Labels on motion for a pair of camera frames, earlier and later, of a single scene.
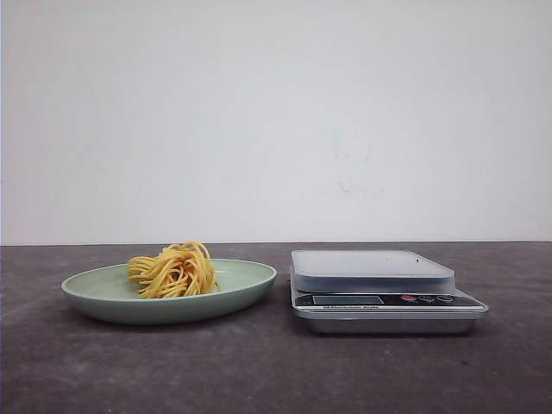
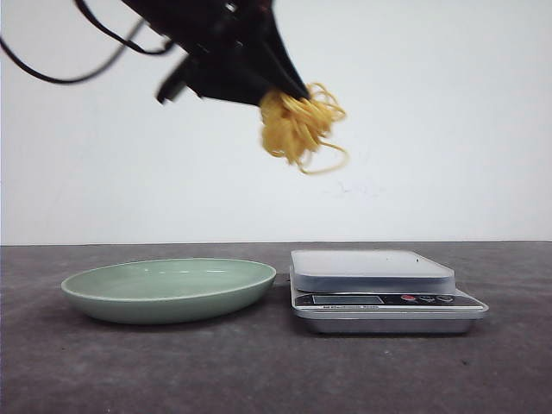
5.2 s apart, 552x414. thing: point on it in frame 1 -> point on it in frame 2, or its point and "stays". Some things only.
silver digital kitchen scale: x=378 y=292 stays
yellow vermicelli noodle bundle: x=180 y=269 -> x=294 y=127
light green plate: x=109 y=294 stays
